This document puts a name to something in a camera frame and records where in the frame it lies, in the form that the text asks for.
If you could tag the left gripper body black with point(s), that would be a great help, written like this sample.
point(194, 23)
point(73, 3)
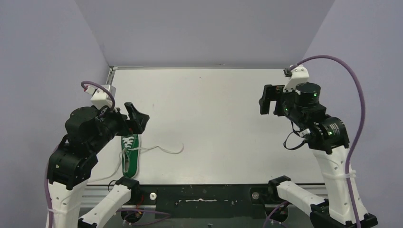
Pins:
point(118, 121)

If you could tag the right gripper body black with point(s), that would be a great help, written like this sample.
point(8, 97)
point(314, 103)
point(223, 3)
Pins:
point(277, 102)

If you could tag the green canvas sneaker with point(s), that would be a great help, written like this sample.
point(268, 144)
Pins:
point(130, 154)

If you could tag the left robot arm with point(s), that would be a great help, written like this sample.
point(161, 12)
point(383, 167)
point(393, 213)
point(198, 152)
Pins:
point(89, 130)

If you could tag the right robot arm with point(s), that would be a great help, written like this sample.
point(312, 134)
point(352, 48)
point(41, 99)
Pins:
point(327, 137)

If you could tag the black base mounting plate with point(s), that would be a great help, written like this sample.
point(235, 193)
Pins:
point(207, 201)

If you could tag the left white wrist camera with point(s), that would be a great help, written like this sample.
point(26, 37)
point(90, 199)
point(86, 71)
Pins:
point(99, 97)

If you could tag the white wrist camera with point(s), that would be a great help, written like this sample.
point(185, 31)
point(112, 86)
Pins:
point(99, 97)
point(296, 76)

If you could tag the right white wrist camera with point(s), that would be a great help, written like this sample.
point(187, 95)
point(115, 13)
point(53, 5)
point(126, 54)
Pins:
point(296, 76)

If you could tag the aluminium front rail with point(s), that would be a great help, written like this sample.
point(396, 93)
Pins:
point(93, 194)

